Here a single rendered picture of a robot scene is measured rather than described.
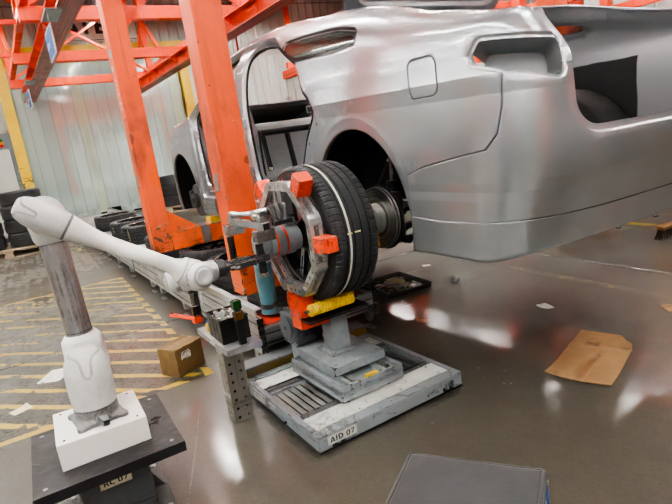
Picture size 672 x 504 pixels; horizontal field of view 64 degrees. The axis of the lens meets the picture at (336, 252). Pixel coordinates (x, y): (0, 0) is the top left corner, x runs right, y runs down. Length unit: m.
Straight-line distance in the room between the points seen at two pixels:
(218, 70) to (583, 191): 1.79
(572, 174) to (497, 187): 0.26
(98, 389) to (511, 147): 1.71
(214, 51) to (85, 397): 1.71
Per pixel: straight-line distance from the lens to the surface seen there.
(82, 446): 2.19
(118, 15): 4.84
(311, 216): 2.32
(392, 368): 2.68
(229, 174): 2.85
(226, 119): 2.86
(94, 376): 2.17
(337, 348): 2.76
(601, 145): 2.15
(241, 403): 2.76
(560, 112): 2.04
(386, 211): 2.70
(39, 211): 2.12
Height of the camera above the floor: 1.31
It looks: 13 degrees down
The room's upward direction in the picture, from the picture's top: 8 degrees counter-clockwise
